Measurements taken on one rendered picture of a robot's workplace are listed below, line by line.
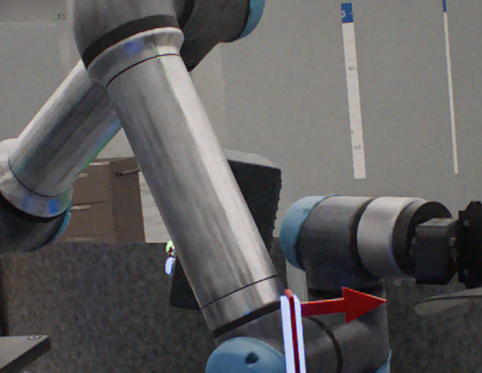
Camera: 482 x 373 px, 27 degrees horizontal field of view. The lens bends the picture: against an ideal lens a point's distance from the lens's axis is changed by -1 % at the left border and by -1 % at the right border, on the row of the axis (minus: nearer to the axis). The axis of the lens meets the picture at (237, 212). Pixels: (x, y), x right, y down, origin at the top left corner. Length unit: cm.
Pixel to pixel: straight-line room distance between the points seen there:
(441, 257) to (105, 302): 209
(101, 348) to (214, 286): 199
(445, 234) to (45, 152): 57
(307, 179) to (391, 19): 125
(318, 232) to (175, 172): 16
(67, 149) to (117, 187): 635
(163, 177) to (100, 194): 662
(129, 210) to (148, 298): 497
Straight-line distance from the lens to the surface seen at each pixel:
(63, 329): 294
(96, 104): 113
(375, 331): 97
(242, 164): 122
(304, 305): 66
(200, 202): 88
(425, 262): 78
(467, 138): 686
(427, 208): 90
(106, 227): 752
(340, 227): 94
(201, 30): 103
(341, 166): 709
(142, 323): 275
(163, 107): 90
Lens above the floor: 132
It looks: 7 degrees down
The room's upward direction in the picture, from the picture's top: 5 degrees counter-clockwise
